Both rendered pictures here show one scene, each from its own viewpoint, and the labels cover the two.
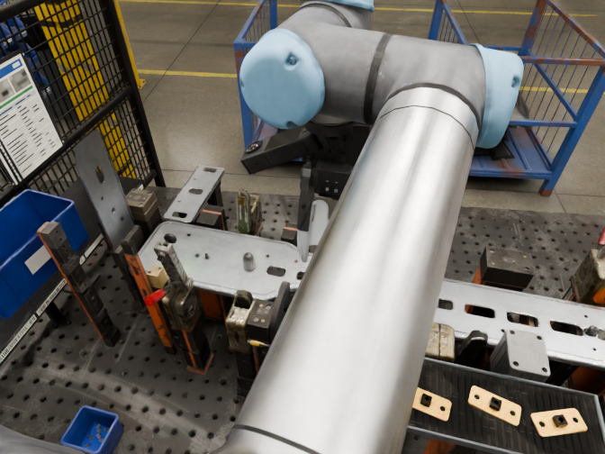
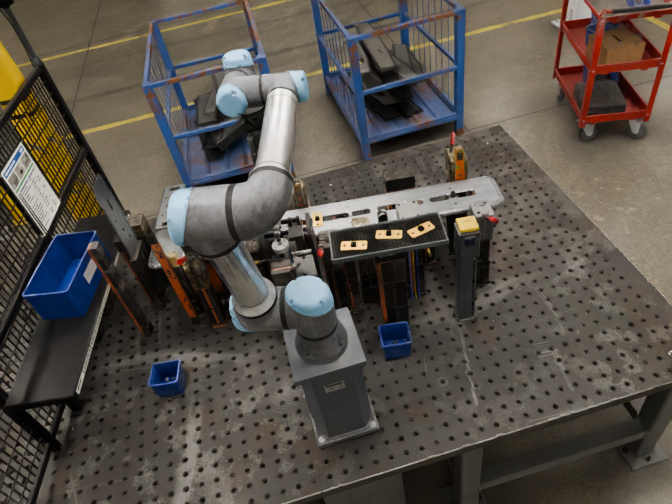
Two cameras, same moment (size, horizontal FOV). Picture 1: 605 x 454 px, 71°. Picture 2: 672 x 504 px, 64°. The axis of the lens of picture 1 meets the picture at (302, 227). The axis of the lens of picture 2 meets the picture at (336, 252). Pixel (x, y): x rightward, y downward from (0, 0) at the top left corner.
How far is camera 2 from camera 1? 98 cm
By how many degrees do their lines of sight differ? 8
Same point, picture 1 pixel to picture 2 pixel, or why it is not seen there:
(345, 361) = (271, 148)
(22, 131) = (36, 196)
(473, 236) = not seen: hidden behind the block
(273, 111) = (231, 111)
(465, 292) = (376, 200)
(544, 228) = (438, 153)
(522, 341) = (404, 207)
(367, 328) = (274, 143)
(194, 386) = (223, 334)
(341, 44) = (247, 83)
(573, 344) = (443, 205)
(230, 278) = not seen: hidden behind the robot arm
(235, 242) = not seen: hidden behind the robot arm
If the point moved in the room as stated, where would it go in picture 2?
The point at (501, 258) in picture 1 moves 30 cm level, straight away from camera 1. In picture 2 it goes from (393, 173) to (405, 132)
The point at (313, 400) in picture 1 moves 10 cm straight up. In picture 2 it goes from (267, 155) to (255, 112)
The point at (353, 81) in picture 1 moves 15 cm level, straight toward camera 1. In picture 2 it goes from (255, 93) to (262, 124)
